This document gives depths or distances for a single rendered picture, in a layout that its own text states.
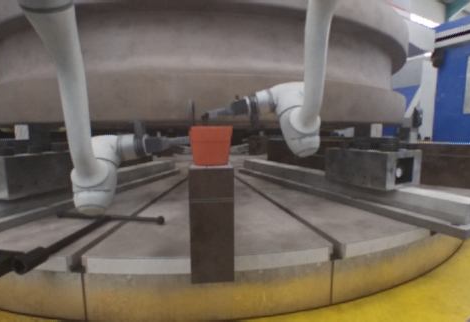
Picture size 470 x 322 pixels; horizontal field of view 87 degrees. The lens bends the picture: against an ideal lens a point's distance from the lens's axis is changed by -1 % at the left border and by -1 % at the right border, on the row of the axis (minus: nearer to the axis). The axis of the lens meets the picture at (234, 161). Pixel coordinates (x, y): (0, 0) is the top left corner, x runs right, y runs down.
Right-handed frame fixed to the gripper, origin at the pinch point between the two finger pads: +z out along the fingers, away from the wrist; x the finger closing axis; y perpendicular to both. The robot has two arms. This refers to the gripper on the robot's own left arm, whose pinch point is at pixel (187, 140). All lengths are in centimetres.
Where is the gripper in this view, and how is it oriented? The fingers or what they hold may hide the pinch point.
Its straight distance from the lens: 92.0
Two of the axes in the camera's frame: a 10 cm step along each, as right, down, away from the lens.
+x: 0.9, 1.2, -9.9
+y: 1.2, 9.8, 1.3
